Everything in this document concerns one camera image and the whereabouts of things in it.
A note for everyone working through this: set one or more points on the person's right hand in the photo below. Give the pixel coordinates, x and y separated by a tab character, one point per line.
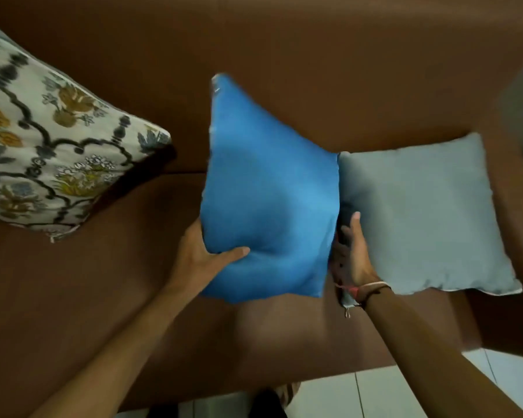
358	261

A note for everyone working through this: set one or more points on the person's left hand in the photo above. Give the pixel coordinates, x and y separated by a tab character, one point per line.
191	256

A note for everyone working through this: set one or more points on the person's right thumb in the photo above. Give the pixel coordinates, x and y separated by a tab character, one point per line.
355	232

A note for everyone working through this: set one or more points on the person's left thumb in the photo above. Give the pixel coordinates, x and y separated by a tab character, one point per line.
232	255

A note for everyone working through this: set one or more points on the bright blue cushion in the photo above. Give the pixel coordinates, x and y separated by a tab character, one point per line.
270	191

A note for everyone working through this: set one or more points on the person's right forearm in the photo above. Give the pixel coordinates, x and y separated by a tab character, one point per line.
436	356

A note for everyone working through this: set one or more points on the person's left forearm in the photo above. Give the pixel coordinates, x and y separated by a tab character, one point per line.
113	348

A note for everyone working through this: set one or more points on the red and white wrist thread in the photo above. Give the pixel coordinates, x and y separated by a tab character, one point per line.
366	289

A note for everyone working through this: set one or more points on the grey-blue cushion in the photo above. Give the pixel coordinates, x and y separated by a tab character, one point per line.
422	213

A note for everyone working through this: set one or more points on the brown sofa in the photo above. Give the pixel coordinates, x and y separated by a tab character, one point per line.
261	169

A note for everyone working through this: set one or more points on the floral patterned cushion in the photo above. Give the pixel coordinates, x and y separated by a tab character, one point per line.
48	143

